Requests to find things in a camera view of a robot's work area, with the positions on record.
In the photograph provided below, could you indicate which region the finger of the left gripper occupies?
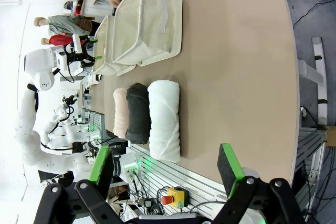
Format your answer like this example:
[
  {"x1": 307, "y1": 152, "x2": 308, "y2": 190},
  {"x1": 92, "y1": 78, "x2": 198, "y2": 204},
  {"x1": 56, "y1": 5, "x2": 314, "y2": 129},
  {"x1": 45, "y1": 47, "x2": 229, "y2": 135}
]
[
  {"x1": 80, "y1": 56, "x2": 102, "y2": 68},
  {"x1": 80, "y1": 35, "x2": 99, "y2": 48}
]

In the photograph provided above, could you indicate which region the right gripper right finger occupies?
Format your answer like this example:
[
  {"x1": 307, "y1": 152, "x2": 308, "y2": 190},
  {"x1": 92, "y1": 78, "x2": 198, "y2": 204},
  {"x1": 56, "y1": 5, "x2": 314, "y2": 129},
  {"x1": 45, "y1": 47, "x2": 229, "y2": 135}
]
[{"x1": 212, "y1": 143, "x2": 310, "y2": 224}]

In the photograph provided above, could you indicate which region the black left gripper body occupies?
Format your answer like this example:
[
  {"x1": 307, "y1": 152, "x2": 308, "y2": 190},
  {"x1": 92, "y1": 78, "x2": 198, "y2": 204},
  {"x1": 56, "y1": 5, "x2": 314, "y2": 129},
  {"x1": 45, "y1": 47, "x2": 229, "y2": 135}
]
[{"x1": 65, "y1": 44, "x2": 89, "y2": 63}]

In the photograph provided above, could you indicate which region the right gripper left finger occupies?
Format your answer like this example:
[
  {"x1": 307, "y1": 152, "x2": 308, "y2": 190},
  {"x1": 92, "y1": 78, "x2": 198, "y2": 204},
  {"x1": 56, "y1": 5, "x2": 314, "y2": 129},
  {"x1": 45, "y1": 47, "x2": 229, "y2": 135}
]
[{"x1": 34, "y1": 145, "x2": 124, "y2": 224}]

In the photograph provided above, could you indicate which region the pale cream towel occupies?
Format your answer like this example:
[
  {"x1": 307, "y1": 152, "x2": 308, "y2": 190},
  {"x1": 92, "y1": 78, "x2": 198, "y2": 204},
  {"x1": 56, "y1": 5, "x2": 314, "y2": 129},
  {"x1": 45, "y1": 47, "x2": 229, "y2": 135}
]
[{"x1": 113, "y1": 88, "x2": 130, "y2": 140}]

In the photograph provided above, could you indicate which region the white towel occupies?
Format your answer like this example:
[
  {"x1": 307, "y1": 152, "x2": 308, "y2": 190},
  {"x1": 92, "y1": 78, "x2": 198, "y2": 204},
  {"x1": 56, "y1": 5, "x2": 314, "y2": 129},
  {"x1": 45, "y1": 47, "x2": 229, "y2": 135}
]
[{"x1": 147, "y1": 79, "x2": 182, "y2": 163}]

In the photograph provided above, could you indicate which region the mannequin in red top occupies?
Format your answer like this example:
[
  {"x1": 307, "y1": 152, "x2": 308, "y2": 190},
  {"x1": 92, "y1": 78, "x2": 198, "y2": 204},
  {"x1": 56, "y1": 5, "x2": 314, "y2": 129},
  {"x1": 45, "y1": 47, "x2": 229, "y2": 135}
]
[{"x1": 40, "y1": 34, "x2": 74, "y2": 47}]

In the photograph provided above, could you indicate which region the mannequin in grey-green jacket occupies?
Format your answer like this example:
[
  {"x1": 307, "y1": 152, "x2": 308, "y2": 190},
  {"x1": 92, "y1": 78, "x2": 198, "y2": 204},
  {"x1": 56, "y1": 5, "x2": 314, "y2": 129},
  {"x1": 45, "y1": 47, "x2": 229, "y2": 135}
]
[{"x1": 34, "y1": 15, "x2": 93, "y2": 36}]

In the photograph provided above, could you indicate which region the white controller box green light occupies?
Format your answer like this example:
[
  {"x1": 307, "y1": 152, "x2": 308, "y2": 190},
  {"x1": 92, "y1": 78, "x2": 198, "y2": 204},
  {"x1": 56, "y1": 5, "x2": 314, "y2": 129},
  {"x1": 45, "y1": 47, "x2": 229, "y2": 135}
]
[{"x1": 119, "y1": 152, "x2": 141, "y2": 183}]

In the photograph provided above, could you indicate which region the yellow emergency stop button box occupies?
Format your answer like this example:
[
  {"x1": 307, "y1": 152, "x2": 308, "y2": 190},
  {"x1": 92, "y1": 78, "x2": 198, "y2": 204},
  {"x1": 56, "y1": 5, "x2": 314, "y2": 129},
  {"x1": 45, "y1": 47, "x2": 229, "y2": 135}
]
[{"x1": 161, "y1": 186, "x2": 190, "y2": 209}]

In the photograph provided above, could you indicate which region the cream fabric basket with label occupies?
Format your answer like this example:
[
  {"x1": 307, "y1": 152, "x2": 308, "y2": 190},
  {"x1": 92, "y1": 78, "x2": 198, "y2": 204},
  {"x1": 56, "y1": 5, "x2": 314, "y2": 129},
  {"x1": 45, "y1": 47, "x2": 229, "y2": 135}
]
[{"x1": 111, "y1": 0, "x2": 184, "y2": 67}]

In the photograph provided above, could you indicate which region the dark grey rolled towel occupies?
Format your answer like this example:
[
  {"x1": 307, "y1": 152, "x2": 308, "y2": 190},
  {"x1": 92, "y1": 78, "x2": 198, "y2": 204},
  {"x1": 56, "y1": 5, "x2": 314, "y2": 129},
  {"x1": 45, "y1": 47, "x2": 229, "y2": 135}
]
[{"x1": 125, "y1": 82, "x2": 152, "y2": 145}]

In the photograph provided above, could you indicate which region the brown cardboard box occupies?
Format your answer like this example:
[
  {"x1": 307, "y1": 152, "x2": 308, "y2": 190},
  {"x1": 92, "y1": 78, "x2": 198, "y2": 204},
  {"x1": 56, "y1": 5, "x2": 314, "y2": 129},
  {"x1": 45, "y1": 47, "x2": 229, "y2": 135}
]
[{"x1": 325, "y1": 126, "x2": 336, "y2": 147}]

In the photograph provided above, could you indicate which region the white table leg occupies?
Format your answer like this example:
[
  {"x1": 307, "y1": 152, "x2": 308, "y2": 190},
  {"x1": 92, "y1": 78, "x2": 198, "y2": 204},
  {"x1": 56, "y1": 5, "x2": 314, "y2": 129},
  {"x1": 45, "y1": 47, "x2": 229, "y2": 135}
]
[{"x1": 298, "y1": 36, "x2": 329, "y2": 126}]

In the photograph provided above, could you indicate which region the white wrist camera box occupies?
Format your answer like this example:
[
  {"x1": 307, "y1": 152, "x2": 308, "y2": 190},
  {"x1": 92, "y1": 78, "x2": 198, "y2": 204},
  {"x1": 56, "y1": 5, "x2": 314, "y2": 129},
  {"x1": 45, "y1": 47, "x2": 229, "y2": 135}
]
[{"x1": 72, "y1": 34, "x2": 81, "y2": 54}]

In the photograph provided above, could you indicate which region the aluminium profile frame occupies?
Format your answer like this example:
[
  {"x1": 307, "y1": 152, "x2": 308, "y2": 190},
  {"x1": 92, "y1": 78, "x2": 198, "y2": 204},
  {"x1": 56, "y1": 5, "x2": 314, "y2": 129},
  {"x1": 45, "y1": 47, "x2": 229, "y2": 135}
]
[
  {"x1": 295, "y1": 126, "x2": 326, "y2": 201},
  {"x1": 104, "y1": 144, "x2": 229, "y2": 217}
]

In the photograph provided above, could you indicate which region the black floor cable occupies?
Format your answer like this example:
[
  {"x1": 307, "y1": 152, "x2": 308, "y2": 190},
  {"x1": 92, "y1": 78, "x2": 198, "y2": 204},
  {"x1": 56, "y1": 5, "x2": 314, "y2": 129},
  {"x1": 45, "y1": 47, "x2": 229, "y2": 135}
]
[{"x1": 292, "y1": 0, "x2": 336, "y2": 28}]

